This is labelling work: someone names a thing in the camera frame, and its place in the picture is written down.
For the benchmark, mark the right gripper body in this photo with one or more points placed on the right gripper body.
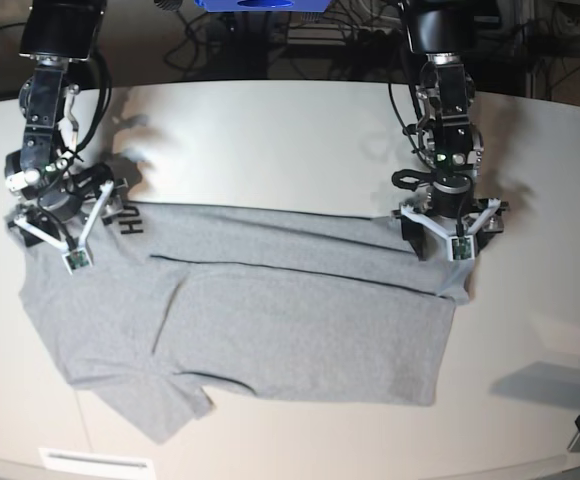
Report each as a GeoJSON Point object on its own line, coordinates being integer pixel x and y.
{"type": "Point", "coordinates": [64, 199]}

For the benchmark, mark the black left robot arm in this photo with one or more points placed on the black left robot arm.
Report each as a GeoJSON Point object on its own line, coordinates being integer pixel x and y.
{"type": "Point", "coordinates": [447, 143]}

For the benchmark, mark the grey T-shirt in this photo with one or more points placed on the grey T-shirt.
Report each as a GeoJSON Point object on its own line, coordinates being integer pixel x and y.
{"type": "Point", "coordinates": [276, 305]}

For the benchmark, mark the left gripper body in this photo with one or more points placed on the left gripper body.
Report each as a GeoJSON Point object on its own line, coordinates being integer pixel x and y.
{"type": "Point", "coordinates": [444, 192]}

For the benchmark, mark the blue plastic part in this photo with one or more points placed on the blue plastic part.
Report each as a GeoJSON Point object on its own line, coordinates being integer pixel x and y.
{"type": "Point", "coordinates": [216, 6]}

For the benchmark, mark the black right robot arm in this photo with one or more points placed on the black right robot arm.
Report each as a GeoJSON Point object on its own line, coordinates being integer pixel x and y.
{"type": "Point", "coordinates": [58, 36]}

